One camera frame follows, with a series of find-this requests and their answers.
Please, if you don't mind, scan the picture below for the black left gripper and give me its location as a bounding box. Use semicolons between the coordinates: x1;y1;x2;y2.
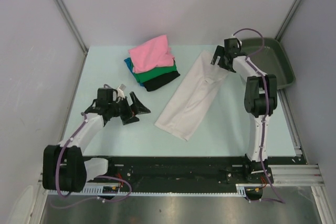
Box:
109;92;150;125

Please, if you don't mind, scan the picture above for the white t shirt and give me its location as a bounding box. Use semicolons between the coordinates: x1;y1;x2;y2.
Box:
154;51;229;141

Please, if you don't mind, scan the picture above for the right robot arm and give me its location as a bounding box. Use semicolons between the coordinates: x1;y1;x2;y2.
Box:
211;38;278;183

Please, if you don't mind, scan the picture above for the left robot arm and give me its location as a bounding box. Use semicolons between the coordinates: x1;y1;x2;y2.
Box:
42;86;151;195

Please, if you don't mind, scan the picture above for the black folded t shirt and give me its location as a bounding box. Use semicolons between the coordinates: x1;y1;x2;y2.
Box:
143;71;180;92

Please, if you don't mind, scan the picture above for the green folded t shirt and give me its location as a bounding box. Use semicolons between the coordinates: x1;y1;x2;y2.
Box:
131;62;177;83

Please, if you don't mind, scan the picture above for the dark green plastic bin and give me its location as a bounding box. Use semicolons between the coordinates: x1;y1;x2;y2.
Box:
251;38;296;90

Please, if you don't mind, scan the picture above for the blue folded t shirt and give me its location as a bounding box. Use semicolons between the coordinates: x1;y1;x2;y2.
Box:
124;57;144;87

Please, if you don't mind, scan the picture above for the pink folded t shirt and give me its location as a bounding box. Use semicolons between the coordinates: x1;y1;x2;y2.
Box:
128;35;174;73

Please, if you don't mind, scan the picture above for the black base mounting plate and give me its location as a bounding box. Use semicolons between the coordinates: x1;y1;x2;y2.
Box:
85;155;307;193

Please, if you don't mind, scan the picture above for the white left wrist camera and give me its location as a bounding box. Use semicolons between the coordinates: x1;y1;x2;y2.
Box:
116;84;126;102

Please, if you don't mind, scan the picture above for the right aluminium frame post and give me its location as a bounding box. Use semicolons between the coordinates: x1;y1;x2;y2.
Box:
275;0;303;42

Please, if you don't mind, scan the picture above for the aluminium frame post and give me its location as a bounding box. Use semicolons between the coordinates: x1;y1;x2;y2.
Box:
275;0;303;42
53;0;88;56

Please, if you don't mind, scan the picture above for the white slotted cable duct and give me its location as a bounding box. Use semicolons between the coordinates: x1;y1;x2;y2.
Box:
83;183;265;197

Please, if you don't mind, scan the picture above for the aluminium front frame rail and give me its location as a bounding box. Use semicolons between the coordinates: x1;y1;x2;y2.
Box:
36;163;325;185

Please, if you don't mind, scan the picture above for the left aluminium frame post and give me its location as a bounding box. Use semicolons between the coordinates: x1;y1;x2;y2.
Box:
53;0;88;56

